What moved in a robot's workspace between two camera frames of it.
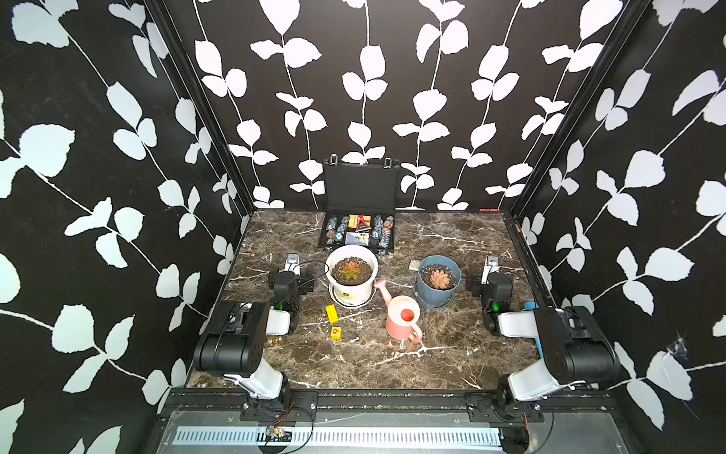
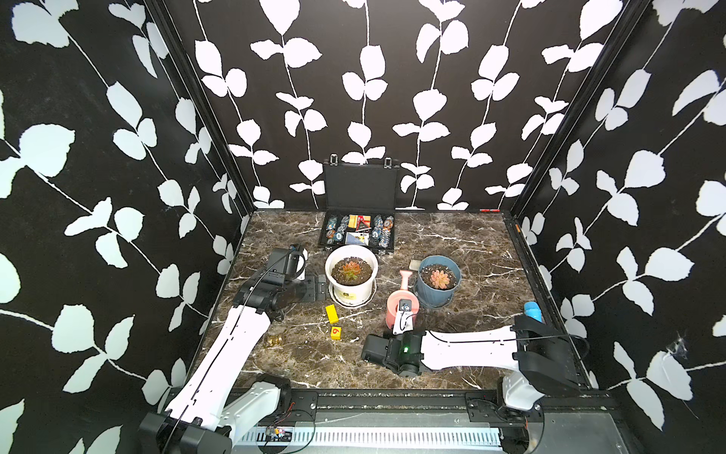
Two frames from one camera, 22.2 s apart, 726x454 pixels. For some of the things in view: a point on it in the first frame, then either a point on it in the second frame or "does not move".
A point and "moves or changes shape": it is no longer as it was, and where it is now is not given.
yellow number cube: [336, 333] does not move
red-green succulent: [351, 270] does not move
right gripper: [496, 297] -> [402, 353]
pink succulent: [440, 279] does not move
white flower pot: [351, 270] does not move
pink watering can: [403, 314] moves or changes shape
